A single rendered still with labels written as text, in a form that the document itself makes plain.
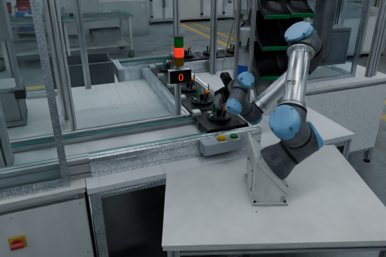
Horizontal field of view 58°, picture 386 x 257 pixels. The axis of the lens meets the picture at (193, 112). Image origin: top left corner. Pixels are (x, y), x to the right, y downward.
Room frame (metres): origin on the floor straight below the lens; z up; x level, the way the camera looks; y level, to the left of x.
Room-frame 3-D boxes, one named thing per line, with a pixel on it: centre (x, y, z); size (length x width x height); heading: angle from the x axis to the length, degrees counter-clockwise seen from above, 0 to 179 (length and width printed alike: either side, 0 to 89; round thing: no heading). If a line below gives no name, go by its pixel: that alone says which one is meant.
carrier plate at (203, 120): (1.76, -0.15, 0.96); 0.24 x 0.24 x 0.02; 21
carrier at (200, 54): (3.20, -0.16, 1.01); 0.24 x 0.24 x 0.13; 21
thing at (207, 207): (1.29, -0.33, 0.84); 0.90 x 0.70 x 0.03; 92
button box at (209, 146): (1.53, -0.14, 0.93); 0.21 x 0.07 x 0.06; 111
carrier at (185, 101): (2.00, -0.05, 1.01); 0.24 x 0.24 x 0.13; 21
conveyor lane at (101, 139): (1.68, 0.14, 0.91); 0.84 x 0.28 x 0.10; 111
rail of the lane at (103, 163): (1.52, 0.06, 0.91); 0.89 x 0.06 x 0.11; 111
